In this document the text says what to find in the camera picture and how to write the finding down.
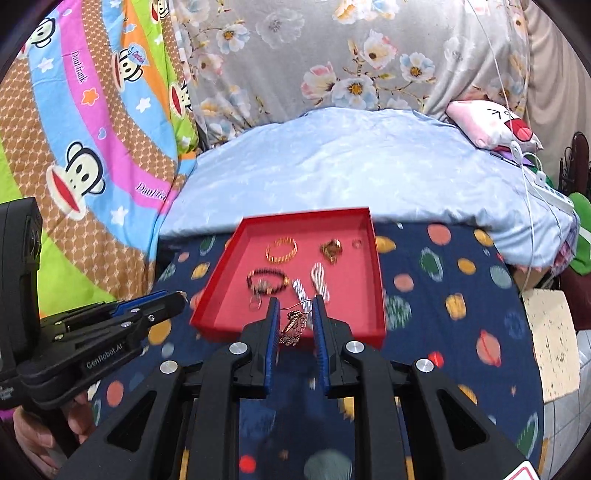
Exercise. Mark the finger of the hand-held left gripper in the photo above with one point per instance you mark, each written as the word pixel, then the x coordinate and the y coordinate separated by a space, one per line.
pixel 152 318
pixel 129 307

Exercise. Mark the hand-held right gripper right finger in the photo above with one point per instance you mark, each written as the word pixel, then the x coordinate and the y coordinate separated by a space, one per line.
pixel 322 346

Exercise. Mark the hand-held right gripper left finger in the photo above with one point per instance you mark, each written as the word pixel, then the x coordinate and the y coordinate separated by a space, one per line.
pixel 272 346

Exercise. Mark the red cardboard box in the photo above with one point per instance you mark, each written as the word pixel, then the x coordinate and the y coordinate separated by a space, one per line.
pixel 351 295

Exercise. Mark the silver metal watch band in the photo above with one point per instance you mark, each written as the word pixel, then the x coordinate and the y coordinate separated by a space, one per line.
pixel 299 290

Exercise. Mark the person's left hand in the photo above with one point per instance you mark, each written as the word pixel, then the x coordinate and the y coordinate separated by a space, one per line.
pixel 32 434

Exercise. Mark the gold and brown brooch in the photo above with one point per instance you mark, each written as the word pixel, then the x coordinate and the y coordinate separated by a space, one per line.
pixel 331 250

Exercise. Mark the navy planet print cloth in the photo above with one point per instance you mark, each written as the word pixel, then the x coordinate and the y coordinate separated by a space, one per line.
pixel 438 323

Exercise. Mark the colourful cartoon monkey blanket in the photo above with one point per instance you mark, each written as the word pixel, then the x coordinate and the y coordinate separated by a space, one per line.
pixel 92 115

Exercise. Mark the light blue quilt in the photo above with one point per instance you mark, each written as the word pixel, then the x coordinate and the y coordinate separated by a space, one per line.
pixel 369 161

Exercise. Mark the beige speckled board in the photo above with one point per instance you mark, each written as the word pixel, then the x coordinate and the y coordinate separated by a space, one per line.
pixel 554 341

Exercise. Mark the white power strip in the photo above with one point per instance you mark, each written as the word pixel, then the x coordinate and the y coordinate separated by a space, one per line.
pixel 549 191

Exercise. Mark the pink cartoon pillow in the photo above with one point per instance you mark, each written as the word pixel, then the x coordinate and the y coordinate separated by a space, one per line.
pixel 489 122

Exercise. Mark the green object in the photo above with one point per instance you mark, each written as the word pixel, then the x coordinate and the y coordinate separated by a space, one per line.
pixel 581 230

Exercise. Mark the grey floral sheet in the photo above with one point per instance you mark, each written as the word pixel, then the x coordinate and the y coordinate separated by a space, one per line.
pixel 323 55

